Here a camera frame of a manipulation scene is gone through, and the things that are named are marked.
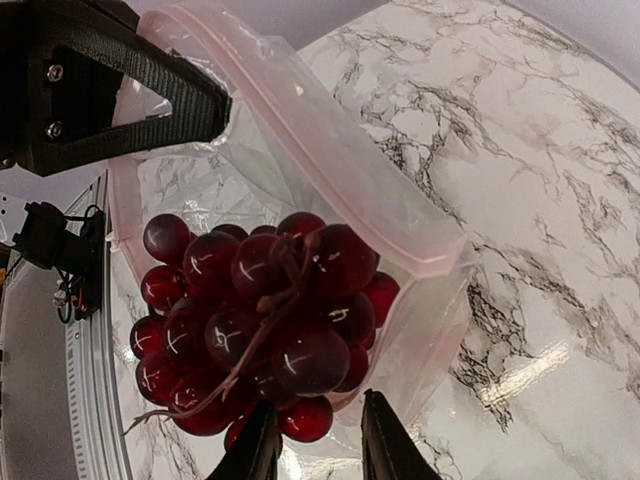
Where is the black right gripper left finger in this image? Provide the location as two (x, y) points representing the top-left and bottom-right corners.
(207, 400), (282, 480)

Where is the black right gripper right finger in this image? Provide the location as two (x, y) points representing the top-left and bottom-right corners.
(361, 389), (442, 480)

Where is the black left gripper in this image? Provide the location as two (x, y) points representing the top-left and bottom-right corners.
(1, 1), (232, 176)

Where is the red grape bunch toy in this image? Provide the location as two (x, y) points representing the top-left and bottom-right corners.
(130, 211), (400, 445)

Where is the clear zip top bag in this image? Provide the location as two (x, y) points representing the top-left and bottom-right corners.
(109, 1), (473, 454)

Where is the aluminium front rail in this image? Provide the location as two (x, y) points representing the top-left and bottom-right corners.
(0, 169), (136, 480)

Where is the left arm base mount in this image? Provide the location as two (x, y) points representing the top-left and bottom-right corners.
(12, 202), (106, 325)

